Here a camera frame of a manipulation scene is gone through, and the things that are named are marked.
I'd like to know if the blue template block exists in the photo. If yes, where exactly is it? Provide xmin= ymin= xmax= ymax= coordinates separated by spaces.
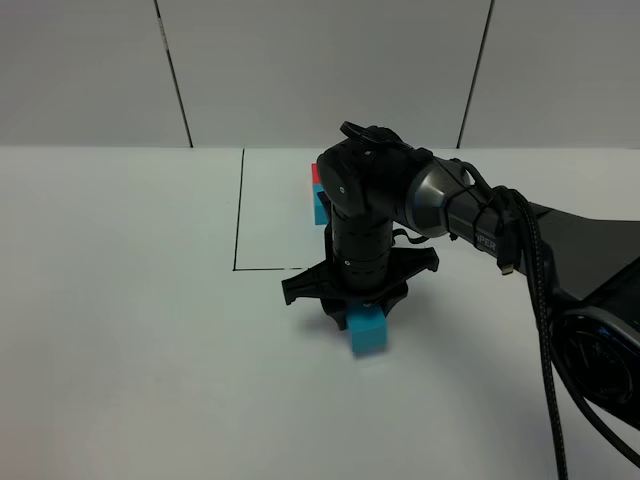
xmin=312 ymin=183 xmax=328 ymax=226

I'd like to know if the red template block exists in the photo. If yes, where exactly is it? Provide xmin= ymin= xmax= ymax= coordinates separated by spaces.
xmin=311 ymin=163 xmax=322 ymax=187

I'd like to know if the right black braided cable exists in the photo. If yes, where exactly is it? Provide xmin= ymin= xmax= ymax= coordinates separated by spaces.
xmin=499 ymin=187 xmax=640 ymax=480

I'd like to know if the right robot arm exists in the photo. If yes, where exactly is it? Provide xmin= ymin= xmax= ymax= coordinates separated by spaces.
xmin=283 ymin=122 xmax=639 ymax=425

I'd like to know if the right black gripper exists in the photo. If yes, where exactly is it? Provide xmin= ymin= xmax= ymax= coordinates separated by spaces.
xmin=282 ymin=209 xmax=439 ymax=331

